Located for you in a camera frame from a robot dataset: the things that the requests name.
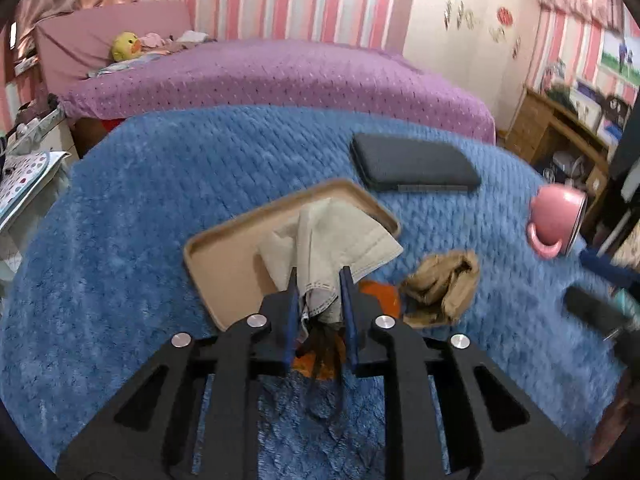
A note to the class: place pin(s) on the brown crumpled cloth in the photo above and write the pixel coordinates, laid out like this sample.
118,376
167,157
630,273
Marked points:
440,285

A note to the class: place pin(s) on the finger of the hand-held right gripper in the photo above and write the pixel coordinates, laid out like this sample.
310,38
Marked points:
595,310
602,266

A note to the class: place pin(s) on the black flat case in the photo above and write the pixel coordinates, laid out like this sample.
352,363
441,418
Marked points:
415,165

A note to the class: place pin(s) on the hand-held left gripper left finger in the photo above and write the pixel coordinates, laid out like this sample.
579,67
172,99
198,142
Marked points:
291,320

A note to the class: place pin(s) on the yellow plush duck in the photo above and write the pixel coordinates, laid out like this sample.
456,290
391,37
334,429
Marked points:
125,46

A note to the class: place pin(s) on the orange plastic wrapper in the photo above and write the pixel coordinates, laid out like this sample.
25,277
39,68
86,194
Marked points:
384,297

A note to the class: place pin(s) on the blue fleece blanket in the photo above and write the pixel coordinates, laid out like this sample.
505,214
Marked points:
150,200

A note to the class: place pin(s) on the red cloth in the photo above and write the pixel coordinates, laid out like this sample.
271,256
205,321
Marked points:
110,127

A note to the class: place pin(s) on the white wardrobe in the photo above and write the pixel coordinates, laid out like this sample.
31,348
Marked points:
465,60

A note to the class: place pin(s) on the beige cloth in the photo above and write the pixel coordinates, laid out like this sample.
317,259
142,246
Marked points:
330,245

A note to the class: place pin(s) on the wooden desk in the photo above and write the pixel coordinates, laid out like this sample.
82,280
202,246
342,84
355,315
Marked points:
535,125

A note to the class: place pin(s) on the purple bed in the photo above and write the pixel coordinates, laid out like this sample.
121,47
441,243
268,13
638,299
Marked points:
280,75

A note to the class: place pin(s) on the polka dot cloth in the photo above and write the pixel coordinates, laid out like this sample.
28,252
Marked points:
27,180

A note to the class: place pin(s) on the pink clothes pile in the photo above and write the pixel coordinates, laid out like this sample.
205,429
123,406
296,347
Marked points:
160,41

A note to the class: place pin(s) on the person's right forearm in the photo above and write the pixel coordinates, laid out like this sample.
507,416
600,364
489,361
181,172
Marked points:
617,430

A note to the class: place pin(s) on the pink steel-lined mug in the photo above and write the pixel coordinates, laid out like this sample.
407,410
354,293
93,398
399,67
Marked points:
552,215

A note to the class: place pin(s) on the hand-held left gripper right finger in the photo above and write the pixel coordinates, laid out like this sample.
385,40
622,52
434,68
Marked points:
348,320

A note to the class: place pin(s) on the brown cardboard tray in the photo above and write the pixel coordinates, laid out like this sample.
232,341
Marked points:
225,265

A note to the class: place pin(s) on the small wall poster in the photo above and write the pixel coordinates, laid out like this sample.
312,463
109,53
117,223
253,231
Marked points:
622,57

